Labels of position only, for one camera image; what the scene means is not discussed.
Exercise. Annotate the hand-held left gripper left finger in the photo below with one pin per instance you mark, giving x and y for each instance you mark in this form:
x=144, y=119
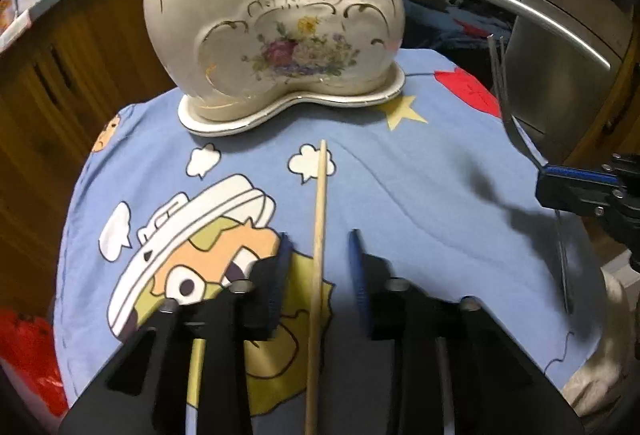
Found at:
x=280, y=285

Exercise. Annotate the printed blue blanket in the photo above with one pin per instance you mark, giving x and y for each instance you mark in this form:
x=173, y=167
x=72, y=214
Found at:
x=425, y=225

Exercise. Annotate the red plastic bag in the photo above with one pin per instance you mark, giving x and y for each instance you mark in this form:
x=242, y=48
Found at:
x=30, y=360

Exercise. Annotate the cream fuzzy cloth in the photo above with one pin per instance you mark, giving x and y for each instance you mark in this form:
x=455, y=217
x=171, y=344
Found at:
x=607, y=345

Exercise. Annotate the wooden lower cabinet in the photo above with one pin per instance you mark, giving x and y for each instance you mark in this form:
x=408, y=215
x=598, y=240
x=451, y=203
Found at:
x=55, y=115

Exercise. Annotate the metal fork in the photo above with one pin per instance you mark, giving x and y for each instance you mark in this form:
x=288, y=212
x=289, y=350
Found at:
x=505, y=95

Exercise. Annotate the white ceramic shoe-shaped holder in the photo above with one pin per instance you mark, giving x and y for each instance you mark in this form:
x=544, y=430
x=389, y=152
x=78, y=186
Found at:
x=225, y=15

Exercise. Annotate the wooden chopstick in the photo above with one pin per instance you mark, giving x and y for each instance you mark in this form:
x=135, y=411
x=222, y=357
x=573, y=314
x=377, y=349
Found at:
x=317, y=240
x=197, y=375

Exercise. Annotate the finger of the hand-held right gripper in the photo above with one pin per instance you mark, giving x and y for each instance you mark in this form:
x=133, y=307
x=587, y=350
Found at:
x=575, y=192

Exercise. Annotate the stainless steel oven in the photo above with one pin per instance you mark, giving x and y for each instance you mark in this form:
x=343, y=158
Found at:
x=545, y=15

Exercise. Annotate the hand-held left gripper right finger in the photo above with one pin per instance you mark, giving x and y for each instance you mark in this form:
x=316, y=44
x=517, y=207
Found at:
x=359, y=285

